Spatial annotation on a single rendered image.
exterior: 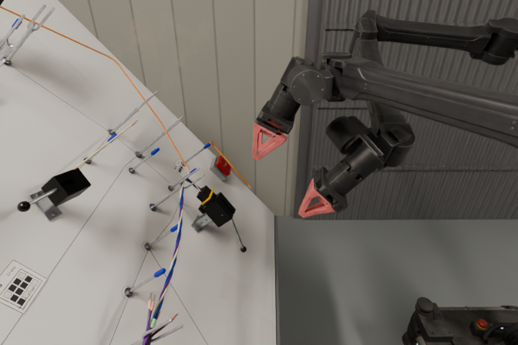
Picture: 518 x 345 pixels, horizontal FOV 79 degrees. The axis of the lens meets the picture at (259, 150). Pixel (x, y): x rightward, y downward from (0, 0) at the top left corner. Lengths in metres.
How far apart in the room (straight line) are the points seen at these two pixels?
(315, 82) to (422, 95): 0.15
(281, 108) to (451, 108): 0.28
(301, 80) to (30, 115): 0.46
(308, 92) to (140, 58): 1.59
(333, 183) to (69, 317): 0.47
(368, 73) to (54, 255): 0.53
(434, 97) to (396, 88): 0.06
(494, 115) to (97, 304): 0.57
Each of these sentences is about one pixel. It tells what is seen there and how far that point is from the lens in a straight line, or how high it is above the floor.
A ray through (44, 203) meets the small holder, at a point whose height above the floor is 1.31.
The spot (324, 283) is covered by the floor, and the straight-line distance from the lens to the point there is 2.07.
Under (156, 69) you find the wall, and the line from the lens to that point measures 2.01.
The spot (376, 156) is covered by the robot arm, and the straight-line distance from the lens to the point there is 0.63.
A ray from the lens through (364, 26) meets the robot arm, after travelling 0.92.
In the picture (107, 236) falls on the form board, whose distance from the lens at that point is 0.60.
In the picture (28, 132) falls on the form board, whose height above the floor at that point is 1.38.
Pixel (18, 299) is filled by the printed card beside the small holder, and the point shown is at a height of 1.26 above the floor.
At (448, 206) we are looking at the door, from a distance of 2.72.
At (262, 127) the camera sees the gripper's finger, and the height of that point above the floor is 1.36.
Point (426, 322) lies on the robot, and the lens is 1.72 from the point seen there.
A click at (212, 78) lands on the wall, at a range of 1.95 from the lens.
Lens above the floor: 1.60
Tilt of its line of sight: 29 degrees down
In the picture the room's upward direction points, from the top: straight up
